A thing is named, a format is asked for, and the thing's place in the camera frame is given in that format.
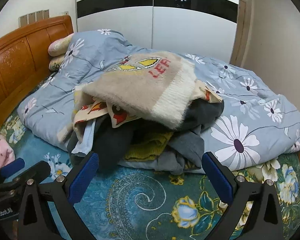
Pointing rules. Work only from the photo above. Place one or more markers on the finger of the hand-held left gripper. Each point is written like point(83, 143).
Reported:
point(36, 171)
point(13, 167)

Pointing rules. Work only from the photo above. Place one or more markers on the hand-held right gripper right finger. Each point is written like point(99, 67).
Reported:
point(217, 178)

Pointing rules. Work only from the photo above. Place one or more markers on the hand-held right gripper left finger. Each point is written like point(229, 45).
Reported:
point(83, 180)

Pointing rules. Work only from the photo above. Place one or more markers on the beige fuzzy sweater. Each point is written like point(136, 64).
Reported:
point(130, 90)

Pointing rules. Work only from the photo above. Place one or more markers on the pink cloth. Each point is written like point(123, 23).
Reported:
point(0, 152)

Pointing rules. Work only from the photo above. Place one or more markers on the light blue garment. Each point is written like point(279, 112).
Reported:
point(86, 140)

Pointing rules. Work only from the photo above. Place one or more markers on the grey garment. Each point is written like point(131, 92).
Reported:
point(185, 145)

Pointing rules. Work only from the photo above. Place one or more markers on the teal floral bed sheet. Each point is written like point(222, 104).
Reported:
point(140, 200)

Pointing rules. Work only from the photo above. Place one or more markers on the blue floral quilt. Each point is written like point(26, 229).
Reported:
point(265, 130)

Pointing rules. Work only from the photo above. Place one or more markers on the yellow-green knit sweater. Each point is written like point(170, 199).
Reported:
point(147, 147)

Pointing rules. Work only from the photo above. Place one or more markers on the wooden headboard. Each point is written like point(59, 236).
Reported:
point(15, 62)

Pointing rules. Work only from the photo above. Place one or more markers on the cream floral pillow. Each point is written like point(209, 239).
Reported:
point(55, 63)
point(58, 45)

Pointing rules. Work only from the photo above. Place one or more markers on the wooden door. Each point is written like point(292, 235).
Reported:
point(241, 35)

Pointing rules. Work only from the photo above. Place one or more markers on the white wardrobe with black stripe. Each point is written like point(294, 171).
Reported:
point(190, 25)

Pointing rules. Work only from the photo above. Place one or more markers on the beige wall panel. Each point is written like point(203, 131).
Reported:
point(33, 18)

